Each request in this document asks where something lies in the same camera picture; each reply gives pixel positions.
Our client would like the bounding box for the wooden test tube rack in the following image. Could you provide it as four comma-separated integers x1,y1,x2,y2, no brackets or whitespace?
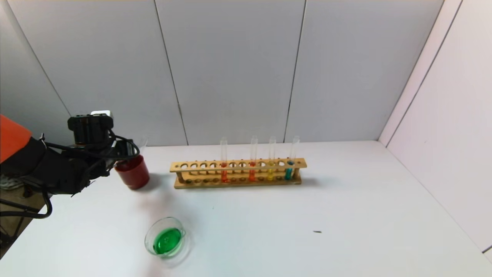
170,158,308,189

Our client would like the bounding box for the dark red plastic cup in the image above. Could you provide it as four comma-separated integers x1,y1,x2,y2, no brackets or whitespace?
115,154,151,190

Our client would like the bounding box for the dark shoe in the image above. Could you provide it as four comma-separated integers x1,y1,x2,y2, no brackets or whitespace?
0,175,24,192

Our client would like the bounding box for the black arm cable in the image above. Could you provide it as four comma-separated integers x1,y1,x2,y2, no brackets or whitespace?
0,190,53,219

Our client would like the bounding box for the clear glass dish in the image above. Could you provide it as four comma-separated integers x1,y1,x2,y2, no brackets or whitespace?
145,217,194,267

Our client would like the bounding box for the black tripod stand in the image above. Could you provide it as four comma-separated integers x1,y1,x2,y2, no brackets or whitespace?
0,198,39,249

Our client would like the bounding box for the glass test tube teal liquid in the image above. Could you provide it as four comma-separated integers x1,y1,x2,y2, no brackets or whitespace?
284,135,300,181

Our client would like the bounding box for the glass test tube orange liquid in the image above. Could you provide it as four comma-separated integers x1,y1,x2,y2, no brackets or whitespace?
220,137,229,184
248,135,258,183

